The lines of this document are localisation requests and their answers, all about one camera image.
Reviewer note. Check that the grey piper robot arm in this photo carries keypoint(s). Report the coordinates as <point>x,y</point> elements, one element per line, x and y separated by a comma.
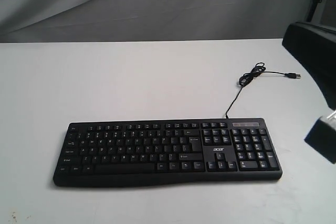
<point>313,46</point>

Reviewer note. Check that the black acer keyboard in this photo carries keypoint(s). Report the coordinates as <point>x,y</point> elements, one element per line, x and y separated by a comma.
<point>163,152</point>

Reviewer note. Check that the grey backdrop cloth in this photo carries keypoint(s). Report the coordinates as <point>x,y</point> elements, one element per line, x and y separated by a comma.
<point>146,20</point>

